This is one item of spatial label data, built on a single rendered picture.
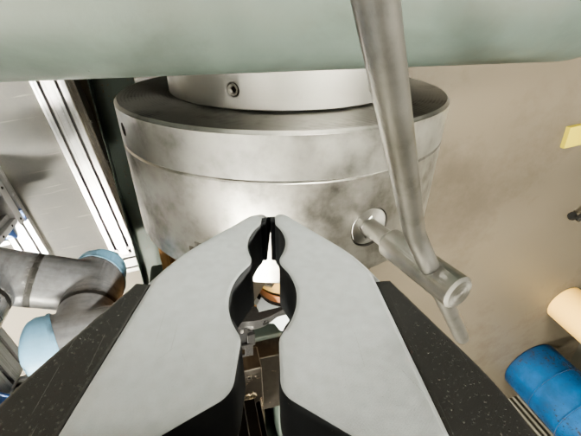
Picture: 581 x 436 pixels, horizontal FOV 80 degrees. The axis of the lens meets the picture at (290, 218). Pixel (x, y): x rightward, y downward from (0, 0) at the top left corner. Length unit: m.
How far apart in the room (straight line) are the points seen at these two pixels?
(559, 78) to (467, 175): 0.63
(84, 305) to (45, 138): 0.90
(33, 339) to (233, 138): 0.37
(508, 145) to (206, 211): 2.08
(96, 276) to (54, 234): 0.95
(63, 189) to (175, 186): 1.15
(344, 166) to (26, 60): 0.18
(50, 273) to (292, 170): 0.42
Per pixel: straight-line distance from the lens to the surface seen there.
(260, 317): 0.46
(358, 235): 0.28
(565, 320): 3.50
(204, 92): 0.29
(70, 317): 0.51
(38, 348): 0.51
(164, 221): 0.31
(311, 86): 0.27
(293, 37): 0.21
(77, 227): 1.47
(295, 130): 0.23
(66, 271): 0.57
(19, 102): 1.34
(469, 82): 1.94
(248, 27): 0.20
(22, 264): 0.58
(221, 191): 0.25
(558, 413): 3.76
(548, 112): 2.36
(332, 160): 0.24
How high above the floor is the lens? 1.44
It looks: 56 degrees down
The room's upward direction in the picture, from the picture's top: 151 degrees clockwise
